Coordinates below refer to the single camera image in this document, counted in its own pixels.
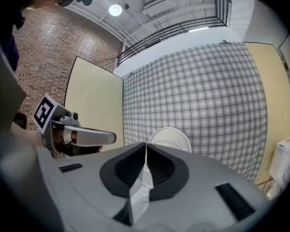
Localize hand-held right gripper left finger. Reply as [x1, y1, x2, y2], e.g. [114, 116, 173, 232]
[35, 142, 147, 232]

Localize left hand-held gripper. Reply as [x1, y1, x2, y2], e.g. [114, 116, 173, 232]
[32, 94, 117, 159]

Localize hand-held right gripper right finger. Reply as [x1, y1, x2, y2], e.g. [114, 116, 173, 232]
[132, 143, 273, 232]

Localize person's left forearm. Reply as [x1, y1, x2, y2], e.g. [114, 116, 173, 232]
[9, 123, 43, 146]

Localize person's left hand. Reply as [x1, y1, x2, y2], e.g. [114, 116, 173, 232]
[53, 129, 103, 157]

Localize large cream partition panel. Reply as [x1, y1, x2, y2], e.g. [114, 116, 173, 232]
[63, 56, 124, 152]

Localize person's dark shirt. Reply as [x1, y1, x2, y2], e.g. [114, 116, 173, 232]
[0, 7, 26, 73]

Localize grey plaid cloth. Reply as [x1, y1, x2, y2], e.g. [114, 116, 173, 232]
[122, 42, 268, 182]

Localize yellow partition panel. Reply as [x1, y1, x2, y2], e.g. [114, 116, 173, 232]
[243, 42, 290, 186]

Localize round ceiling lamp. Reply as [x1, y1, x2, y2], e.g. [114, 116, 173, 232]
[108, 4, 123, 17]

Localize black railing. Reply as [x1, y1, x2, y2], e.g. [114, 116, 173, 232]
[117, 0, 232, 67]

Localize white ceiling air conditioner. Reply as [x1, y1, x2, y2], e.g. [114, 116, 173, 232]
[142, 0, 174, 16]

